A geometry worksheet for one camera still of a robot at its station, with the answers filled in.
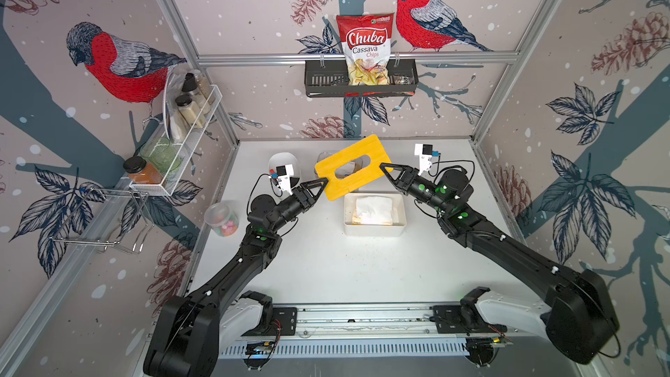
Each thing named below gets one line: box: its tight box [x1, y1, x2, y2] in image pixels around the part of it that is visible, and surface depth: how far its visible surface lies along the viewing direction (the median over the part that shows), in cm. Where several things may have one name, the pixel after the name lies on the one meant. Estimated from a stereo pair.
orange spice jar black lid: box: [123, 156, 164, 185], surface depth 63 cm
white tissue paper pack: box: [352, 196, 394, 227], surface depth 89 cm
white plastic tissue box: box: [342, 192, 408, 238], surface depth 89 cm
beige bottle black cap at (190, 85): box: [181, 72, 212, 116], surface depth 82 cm
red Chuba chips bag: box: [335, 13, 396, 86], surface depth 83 cm
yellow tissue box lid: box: [314, 135, 390, 202], surface depth 74 cm
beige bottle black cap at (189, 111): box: [174, 94, 206, 129], surface depth 78 cm
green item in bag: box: [139, 137, 182, 172], surface depth 70 cm
